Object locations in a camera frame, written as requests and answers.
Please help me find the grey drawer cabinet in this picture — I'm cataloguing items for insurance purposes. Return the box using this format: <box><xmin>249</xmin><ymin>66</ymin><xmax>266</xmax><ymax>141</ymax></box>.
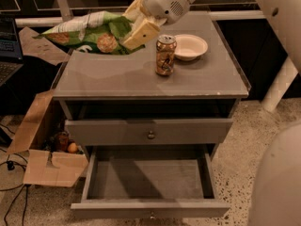
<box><xmin>51</xmin><ymin>10</ymin><xmax>252</xmax><ymax>162</ymax></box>

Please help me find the black laptop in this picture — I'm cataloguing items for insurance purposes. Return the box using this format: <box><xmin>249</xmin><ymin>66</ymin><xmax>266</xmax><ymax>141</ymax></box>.
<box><xmin>0</xmin><ymin>14</ymin><xmax>24</xmax><ymax>87</ymax></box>

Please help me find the metal railing frame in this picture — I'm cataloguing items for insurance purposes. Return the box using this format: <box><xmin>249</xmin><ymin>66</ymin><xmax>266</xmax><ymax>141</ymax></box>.
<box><xmin>0</xmin><ymin>0</ymin><xmax>264</xmax><ymax>27</ymax></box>

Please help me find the white paper bowl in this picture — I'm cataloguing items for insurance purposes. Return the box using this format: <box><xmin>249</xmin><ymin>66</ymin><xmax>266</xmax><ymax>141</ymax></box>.
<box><xmin>175</xmin><ymin>34</ymin><xmax>208</xmax><ymax>61</ymax></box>

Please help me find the orange fruit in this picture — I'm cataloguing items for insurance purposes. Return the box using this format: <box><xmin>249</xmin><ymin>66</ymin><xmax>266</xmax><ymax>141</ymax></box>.
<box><xmin>68</xmin><ymin>142</ymin><xmax>78</xmax><ymax>153</ymax></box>

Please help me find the white diagonal post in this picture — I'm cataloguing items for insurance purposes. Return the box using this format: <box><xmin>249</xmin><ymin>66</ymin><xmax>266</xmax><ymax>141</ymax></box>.
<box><xmin>261</xmin><ymin>57</ymin><xmax>298</xmax><ymax>112</ymax></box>

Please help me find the open cardboard box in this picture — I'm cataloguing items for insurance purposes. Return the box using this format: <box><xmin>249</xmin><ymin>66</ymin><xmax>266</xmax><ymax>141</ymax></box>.
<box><xmin>8</xmin><ymin>27</ymin><xmax>87</xmax><ymax>187</ymax></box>

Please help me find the grey top drawer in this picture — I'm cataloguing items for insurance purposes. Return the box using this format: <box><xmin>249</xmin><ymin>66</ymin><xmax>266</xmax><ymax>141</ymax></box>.
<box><xmin>65</xmin><ymin>119</ymin><xmax>232</xmax><ymax>146</ymax></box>

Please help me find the grey open middle drawer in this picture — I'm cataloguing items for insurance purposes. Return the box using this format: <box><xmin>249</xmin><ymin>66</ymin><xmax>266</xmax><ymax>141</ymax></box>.
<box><xmin>71</xmin><ymin>145</ymin><xmax>230</xmax><ymax>219</ymax></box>

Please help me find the brown drink can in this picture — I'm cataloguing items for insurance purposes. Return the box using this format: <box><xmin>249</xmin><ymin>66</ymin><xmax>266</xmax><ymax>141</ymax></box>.
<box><xmin>155</xmin><ymin>34</ymin><xmax>177</xmax><ymax>76</ymax></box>

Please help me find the black floor cable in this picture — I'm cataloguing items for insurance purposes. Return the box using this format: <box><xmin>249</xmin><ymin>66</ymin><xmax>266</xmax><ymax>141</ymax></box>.
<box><xmin>0</xmin><ymin>122</ymin><xmax>32</xmax><ymax>226</ymax></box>

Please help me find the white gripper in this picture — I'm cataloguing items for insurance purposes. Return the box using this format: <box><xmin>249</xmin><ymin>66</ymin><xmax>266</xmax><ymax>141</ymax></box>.
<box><xmin>120</xmin><ymin>0</ymin><xmax>189</xmax><ymax>50</ymax></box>

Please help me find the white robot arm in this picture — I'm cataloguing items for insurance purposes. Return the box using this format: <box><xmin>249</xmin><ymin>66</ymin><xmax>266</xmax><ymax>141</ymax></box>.
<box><xmin>124</xmin><ymin>0</ymin><xmax>301</xmax><ymax>226</ymax></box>

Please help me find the green rice chip bag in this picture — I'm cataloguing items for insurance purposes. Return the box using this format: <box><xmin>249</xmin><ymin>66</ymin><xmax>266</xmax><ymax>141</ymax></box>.
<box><xmin>36</xmin><ymin>11</ymin><xmax>144</xmax><ymax>55</ymax></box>

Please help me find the dark brown jar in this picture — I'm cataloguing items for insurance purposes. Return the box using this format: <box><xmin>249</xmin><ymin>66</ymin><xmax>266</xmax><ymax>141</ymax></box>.
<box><xmin>55</xmin><ymin>132</ymin><xmax>69</xmax><ymax>152</ymax></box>

